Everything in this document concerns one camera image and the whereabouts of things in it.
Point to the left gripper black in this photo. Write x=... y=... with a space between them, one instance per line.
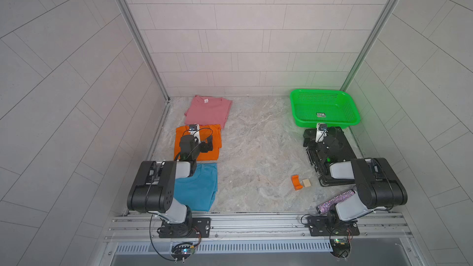
x=195 y=139

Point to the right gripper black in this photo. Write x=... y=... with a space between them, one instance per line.
x=319 y=142

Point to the orange t-shirt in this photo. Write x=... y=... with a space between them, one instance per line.
x=214 y=130

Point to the pink t-shirt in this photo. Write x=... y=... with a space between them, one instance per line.
x=208 y=111

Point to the green plastic basket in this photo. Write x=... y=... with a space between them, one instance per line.
x=313 y=106

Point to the blue t-shirt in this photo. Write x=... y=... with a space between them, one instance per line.
x=199 y=191

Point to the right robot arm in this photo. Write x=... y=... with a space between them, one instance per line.
x=374 y=185

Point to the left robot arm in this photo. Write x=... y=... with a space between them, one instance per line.
x=172 y=190

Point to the black case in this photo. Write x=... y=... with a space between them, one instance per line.
x=334 y=169

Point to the small beige wooden block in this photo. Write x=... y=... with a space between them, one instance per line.
x=306 y=183

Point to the orange plastic block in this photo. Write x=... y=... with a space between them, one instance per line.
x=296 y=183

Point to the right circuit board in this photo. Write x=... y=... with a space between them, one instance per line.
x=341 y=248

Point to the circuit board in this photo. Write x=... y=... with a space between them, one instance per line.
x=182 y=251
x=341 y=248

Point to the left circuit board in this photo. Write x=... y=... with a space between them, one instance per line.
x=182 y=251

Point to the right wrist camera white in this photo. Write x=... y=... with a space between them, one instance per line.
x=321 y=132

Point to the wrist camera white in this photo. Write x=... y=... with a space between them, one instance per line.
x=321 y=132
x=193 y=128

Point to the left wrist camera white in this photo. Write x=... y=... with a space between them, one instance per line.
x=193 y=128

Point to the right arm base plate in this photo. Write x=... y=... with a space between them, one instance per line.
x=330 y=226

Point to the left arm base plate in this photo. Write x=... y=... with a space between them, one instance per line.
x=198 y=227

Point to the aluminium rail frame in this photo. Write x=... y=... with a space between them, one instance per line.
x=256 y=226

